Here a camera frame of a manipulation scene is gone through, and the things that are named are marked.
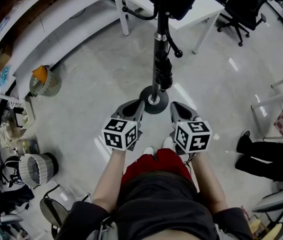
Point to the black wicker chair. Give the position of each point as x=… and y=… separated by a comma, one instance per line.
x=52, y=209

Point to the white shelf unit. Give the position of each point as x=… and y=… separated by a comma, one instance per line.
x=49, y=34

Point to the person's black shirt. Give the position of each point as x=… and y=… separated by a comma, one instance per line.
x=161, y=209

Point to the wooden stool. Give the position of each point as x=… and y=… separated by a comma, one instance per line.
x=255, y=226

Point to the blue plastic bag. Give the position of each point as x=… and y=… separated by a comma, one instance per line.
x=5, y=74

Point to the person's red shorts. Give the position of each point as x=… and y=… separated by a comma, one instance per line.
x=156, y=164

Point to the black mesh office chair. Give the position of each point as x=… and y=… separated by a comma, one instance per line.
x=249, y=9

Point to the person's left white shoe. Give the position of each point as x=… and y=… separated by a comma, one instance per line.
x=148, y=150

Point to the person's right forearm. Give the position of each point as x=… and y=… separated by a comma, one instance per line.
x=210, y=184

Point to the cardboard box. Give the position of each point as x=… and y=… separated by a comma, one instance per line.
x=0, y=61

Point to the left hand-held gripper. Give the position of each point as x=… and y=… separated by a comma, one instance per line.
x=119, y=136

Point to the grey perforated basket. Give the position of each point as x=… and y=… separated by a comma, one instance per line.
x=50, y=84

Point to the black coat rack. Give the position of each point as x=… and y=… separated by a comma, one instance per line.
x=156, y=46

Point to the black umbrella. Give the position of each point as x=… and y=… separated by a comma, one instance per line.
x=164, y=71

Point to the white table frame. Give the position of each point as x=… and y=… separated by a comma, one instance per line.
x=269, y=101

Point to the person's left forearm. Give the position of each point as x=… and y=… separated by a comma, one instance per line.
x=107, y=181

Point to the person's white shoe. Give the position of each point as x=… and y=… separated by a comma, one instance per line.
x=148, y=150
x=167, y=142

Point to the white open box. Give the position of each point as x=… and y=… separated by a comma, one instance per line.
x=29, y=114

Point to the orange cloth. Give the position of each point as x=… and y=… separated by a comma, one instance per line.
x=40, y=72

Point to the person's right white shoe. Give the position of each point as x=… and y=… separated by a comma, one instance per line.
x=167, y=142

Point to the white table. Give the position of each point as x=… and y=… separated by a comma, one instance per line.
x=206, y=9

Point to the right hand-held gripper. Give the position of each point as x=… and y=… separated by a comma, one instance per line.
x=192, y=137

